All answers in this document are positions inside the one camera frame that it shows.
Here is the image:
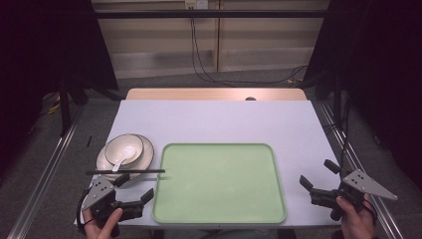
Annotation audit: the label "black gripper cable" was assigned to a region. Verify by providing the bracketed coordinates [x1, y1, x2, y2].
[76, 187, 92, 234]

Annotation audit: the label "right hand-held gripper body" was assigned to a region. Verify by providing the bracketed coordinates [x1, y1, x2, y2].
[310, 168, 399, 222]

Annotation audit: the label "white plate with dark rim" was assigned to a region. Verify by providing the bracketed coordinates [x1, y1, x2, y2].
[96, 133, 156, 180]

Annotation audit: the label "person's left hand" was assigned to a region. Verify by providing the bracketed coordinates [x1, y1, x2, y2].
[81, 207, 124, 239]

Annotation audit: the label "person's pants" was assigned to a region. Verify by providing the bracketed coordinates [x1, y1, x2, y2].
[164, 228, 297, 239]

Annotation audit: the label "light green tray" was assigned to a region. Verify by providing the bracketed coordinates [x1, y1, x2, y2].
[151, 141, 288, 225]

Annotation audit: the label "black horizontal frame bar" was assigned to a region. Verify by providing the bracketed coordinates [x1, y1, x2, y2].
[94, 9, 330, 20]

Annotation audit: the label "black chopsticks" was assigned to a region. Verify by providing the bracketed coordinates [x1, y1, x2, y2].
[85, 168, 166, 176]

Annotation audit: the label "black curtain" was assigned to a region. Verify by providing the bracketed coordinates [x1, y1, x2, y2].
[0, 0, 119, 180]
[302, 0, 422, 182]

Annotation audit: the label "metal floor rail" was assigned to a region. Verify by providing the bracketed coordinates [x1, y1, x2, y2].
[317, 102, 405, 239]
[6, 106, 86, 239]

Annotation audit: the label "white wall socket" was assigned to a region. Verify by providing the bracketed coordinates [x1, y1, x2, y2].
[184, 0, 210, 10]

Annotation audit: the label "white bowl with dark rim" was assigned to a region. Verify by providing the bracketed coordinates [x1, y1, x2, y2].
[104, 133, 145, 167]

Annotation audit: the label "white ceramic spoon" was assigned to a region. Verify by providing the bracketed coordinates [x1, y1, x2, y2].
[110, 145, 138, 173]

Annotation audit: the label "black metal stand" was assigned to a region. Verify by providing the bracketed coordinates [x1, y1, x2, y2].
[57, 74, 74, 137]

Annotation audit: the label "white table cover sheet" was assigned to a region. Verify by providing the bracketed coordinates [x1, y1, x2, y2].
[76, 99, 343, 229]

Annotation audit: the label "wooden table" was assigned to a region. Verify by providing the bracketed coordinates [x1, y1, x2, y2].
[125, 87, 309, 102]

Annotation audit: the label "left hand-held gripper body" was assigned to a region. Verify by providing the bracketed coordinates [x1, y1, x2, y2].
[81, 174, 147, 239]

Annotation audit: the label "yellow cable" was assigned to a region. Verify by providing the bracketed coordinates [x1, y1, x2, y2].
[46, 98, 64, 116]

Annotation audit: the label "person's right hand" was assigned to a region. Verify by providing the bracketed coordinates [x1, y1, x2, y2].
[334, 193, 378, 239]

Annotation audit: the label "black floor cables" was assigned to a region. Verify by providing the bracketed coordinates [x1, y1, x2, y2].
[189, 6, 310, 86]

